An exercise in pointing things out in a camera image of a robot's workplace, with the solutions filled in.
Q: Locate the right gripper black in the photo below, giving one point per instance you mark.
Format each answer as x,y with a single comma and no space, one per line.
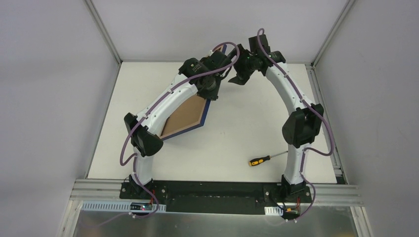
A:
241,72

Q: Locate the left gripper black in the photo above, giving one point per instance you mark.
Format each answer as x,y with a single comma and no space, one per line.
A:
211,90

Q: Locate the blue wooden photo frame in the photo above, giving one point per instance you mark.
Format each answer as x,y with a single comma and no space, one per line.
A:
192,113

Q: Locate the yellow black screwdriver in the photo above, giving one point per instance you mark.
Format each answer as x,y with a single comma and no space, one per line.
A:
260,160

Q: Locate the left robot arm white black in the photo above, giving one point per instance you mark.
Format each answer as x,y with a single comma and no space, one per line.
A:
200,77

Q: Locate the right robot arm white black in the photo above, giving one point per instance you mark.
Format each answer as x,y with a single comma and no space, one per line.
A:
304,121

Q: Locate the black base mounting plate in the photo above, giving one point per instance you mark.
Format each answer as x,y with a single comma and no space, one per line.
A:
243,198

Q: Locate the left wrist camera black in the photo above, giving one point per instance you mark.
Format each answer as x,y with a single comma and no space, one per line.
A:
217,60

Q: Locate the aluminium front rail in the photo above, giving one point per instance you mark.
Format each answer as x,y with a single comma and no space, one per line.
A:
326,194

